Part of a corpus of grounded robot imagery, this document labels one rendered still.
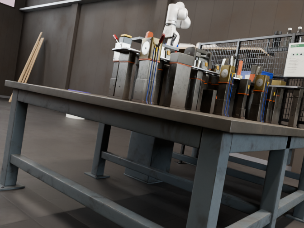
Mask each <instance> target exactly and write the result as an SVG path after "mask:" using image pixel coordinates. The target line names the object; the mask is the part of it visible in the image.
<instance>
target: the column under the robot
mask: <svg viewBox="0 0 304 228"><path fill-rule="evenodd" d="M173 147H174V142H171V141H167V140H164V139H160V138H156V137H152V136H148V135H145V134H141V133H137V132H133V131H131V136H130V141H129V147H128V155H127V158H128V159H131V160H134V161H136V162H139V163H142V164H145V165H148V166H151V167H154V168H156V169H159V170H162V171H165V172H168V173H169V171H170V166H171V158H172V153H173ZM124 175H126V176H128V177H131V178H133V179H136V180H138V181H140V182H143V183H145V184H154V183H159V182H162V181H160V180H158V179H155V178H152V177H150V176H147V175H145V174H142V173H139V172H137V171H134V170H131V169H129V168H125V172H124Z"/></svg>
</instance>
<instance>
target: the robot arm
mask: <svg viewBox="0 0 304 228"><path fill-rule="evenodd" d="M190 24H191V22H190V19H189V17H188V11H187V9H186V8H185V5H184V4H183V3H182V2H177V3H176V4H169V6H168V12H167V18H166V26H165V27H164V31H163V33H164V34H165V37H164V39H163V44H165V43H166V42H165V41H166V39H168V41H167V43H166V45H169V46H172V47H177V44H178V42H179V34H178V32H177V31H176V28H180V29H188V28H189V27H190ZM163 57H165V51H164V53H163Z"/></svg>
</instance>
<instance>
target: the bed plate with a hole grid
mask: <svg viewBox="0 0 304 228"><path fill-rule="evenodd" d="M5 86H7V87H12V88H16V89H21V90H27V91H31V92H36V93H40V94H45V95H51V96H55V97H60V98H64V99H69V100H75V101H79V102H84V103H89V104H93V105H99V106H104V107H108V108H113V109H119V110H123V111H128V112H132V113H137V114H143V115H147V116H152V117H156V118H161V119H167V120H171V121H176V122H180V123H185V124H191V125H195V126H200V127H204V128H210V129H215V130H219V131H224V132H228V133H248V134H264V135H281V136H297V137H304V128H293V127H287V126H284V125H277V124H271V123H263V122H257V121H252V120H247V119H238V118H233V117H226V116H221V115H215V114H208V113H203V112H197V111H191V110H183V109H176V108H170V107H165V106H160V105H152V104H144V103H139V102H133V101H130V100H121V99H116V98H111V97H107V96H103V95H95V94H90V93H84V92H78V91H72V90H64V89H58V88H52V87H47V86H41V85H33V84H27V83H21V82H15V81H8V80H5Z"/></svg>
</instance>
